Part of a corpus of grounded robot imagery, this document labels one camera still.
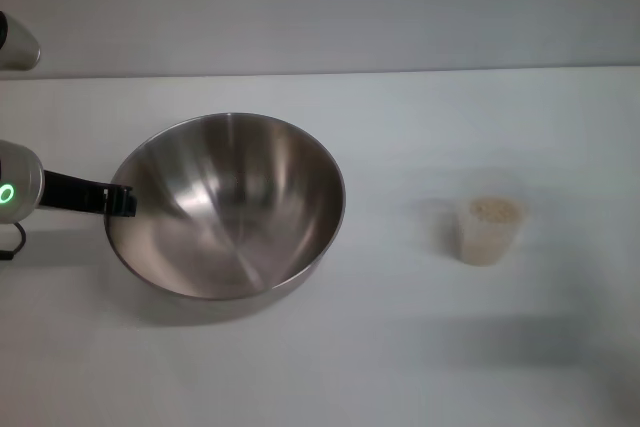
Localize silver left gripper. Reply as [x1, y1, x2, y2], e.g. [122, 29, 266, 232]
[0, 139, 138, 225]

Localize stainless steel bowl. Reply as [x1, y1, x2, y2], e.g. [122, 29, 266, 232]
[103, 111, 347, 323]

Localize clear plastic measuring cup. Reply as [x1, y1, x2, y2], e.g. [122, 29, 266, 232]
[452, 176, 544, 268]

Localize white rice grains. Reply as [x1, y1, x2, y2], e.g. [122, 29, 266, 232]
[457, 195, 526, 267]

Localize black cable with metal plug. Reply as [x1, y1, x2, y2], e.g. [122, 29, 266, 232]
[0, 221, 27, 262]

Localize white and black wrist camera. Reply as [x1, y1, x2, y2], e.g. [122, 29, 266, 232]
[0, 10, 42, 71]

